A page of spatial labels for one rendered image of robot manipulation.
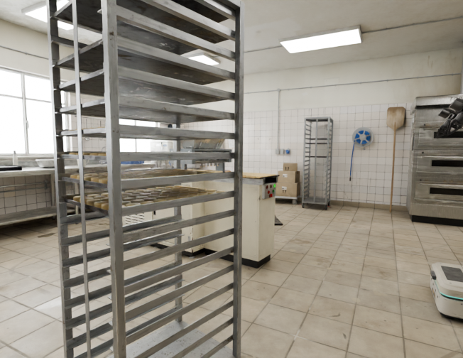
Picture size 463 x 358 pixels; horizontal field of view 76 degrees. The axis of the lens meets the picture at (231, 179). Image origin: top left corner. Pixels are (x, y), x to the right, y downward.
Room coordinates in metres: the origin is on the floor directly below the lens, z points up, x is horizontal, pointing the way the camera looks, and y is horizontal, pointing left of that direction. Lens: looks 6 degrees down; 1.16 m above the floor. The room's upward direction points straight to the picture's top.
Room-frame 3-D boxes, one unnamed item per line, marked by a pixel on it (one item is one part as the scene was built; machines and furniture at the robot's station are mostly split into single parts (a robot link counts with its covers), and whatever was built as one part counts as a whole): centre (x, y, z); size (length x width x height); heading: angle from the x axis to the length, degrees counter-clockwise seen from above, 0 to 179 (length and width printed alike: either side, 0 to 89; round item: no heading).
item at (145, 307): (1.16, 0.19, 0.60); 0.64 x 0.03 x 0.03; 139
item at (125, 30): (1.28, 0.34, 1.68); 0.60 x 0.40 x 0.02; 139
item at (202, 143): (3.40, 0.34, 1.25); 0.56 x 0.29 x 0.14; 145
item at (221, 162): (3.40, 0.34, 1.01); 0.72 x 0.33 x 0.34; 145
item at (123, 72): (1.16, 0.19, 1.41); 0.64 x 0.03 x 0.03; 139
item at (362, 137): (6.01, -2.65, 1.10); 0.41 x 0.17 x 1.10; 62
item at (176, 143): (1.67, 0.31, 0.97); 0.03 x 0.03 x 1.70; 49
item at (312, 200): (6.07, -1.78, 0.93); 0.64 x 0.51 x 1.78; 155
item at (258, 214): (3.11, -0.08, 0.45); 0.70 x 0.34 x 0.90; 55
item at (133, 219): (3.67, 0.73, 0.42); 1.28 x 0.72 x 0.84; 55
